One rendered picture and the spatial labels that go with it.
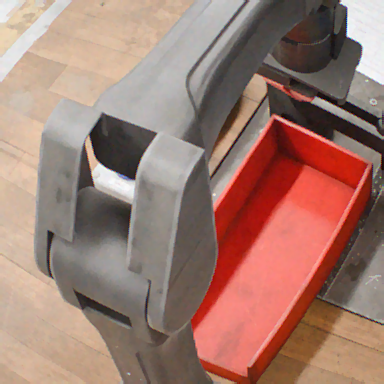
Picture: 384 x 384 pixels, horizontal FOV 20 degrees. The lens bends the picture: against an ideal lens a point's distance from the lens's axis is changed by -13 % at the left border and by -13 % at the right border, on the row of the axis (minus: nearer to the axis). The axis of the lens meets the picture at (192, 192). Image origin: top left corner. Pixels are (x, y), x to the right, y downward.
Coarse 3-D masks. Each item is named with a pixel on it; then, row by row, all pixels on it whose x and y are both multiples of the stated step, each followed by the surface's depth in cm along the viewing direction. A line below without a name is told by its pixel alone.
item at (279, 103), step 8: (272, 88) 114; (272, 96) 115; (280, 96) 114; (272, 104) 116; (280, 104) 115; (288, 104) 114; (272, 112) 117; (280, 112) 116; (288, 112) 116; (296, 112) 115; (288, 120) 118; (296, 120) 116; (304, 120) 115; (312, 120) 116; (304, 128) 116; (312, 128) 116; (320, 128) 116; (328, 128) 117; (328, 136) 117
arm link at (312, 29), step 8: (320, 8) 78; (328, 8) 78; (312, 16) 78; (320, 16) 78; (328, 16) 79; (304, 24) 79; (312, 24) 79; (320, 24) 80; (328, 24) 81; (288, 32) 81; (296, 32) 81; (304, 32) 81; (312, 32) 81; (320, 32) 81; (328, 32) 82; (296, 40) 82; (304, 40) 82; (312, 40) 82
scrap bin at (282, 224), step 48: (288, 144) 114; (336, 144) 110; (240, 192) 111; (288, 192) 114; (336, 192) 113; (240, 240) 112; (288, 240) 111; (336, 240) 105; (240, 288) 109; (288, 288) 108; (240, 336) 106; (288, 336) 105
